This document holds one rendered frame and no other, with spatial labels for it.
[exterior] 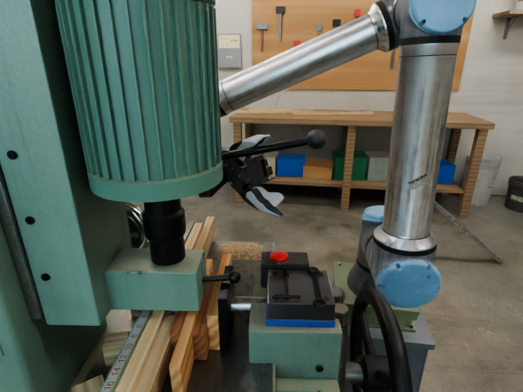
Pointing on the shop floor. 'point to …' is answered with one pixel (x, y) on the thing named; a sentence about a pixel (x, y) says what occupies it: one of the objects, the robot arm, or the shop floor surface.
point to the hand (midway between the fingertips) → (272, 180)
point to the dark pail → (514, 194)
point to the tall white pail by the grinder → (488, 170)
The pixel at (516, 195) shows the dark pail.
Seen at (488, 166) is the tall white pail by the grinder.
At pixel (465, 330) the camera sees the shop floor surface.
